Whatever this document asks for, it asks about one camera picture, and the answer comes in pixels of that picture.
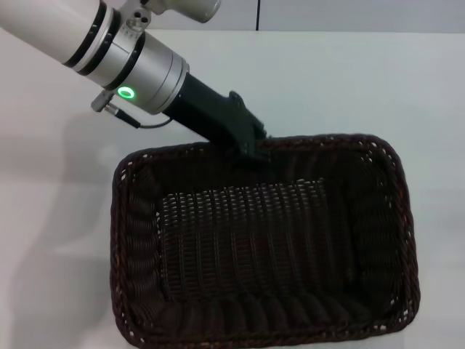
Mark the dark woven rectangular basket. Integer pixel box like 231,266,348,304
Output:
110,132,423,349

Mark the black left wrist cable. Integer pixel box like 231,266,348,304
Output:
90,91,172,129

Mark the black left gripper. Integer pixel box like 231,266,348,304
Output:
165,70,270,171

